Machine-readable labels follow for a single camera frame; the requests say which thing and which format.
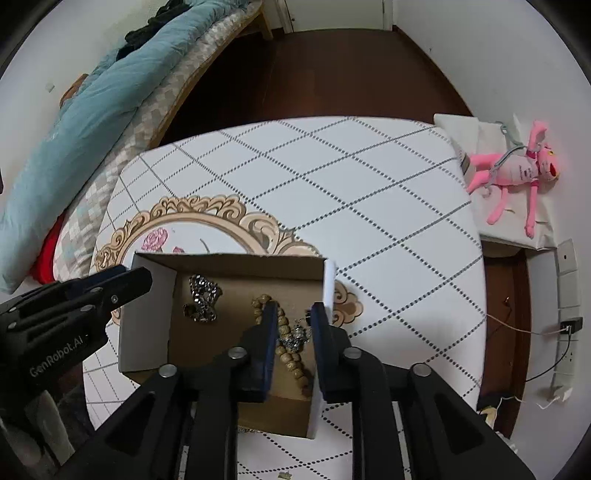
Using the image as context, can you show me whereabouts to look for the silver chain bracelet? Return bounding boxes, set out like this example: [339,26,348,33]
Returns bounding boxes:
[182,274,225,325]

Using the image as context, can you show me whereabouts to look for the wooden bead bracelet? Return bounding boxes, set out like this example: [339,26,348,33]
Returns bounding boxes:
[252,294,315,400]

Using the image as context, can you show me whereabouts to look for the white checked tablecloth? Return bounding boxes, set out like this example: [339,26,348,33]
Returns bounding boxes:
[83,116,485,480]

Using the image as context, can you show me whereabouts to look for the small silver jewelry piece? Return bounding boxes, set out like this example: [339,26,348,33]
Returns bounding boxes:
[277,311,315,354]

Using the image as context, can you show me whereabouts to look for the wall socket panel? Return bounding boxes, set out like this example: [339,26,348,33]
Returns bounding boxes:
[556,239,579,274]

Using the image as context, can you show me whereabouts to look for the white cable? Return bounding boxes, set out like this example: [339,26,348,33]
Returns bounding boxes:
[536,384,574,410]

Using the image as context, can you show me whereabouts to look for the grey checked bed sheet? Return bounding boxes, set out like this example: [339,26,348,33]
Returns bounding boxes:
[52,8,265,283]

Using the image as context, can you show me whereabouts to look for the black cable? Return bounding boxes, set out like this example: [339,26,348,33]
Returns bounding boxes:
[524,340,576,384]

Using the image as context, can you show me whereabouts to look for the light blue quilt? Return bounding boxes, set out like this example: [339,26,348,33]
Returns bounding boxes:
[0,0,254,294]

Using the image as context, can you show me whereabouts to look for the wooden bed frame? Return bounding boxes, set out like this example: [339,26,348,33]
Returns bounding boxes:
[157,8,274,149]

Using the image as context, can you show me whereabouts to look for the cardboard box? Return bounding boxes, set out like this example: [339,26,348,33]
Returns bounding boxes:
[117,251,338,440]

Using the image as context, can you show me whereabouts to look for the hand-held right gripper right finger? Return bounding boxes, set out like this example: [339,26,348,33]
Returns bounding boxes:
[310,302,539,480]

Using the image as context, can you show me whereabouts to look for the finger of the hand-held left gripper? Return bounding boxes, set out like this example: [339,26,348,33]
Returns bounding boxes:
[69,264,132,281]
[0,267,154,340]

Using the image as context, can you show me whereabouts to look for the red cloth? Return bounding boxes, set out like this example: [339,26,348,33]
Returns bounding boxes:
[30,216,70,285]

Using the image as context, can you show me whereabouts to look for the thin beige cable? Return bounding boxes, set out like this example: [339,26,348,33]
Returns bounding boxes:
[484,313,563,336]

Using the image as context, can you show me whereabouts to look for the dark clothes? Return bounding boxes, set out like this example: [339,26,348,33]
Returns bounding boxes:
[115,0,197,61]

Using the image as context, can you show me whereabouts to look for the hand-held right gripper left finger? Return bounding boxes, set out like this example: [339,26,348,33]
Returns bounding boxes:
[60,301,279,480]

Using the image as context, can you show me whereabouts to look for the pink plush toy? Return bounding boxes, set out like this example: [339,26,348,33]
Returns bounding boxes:
[465,121,562,239]

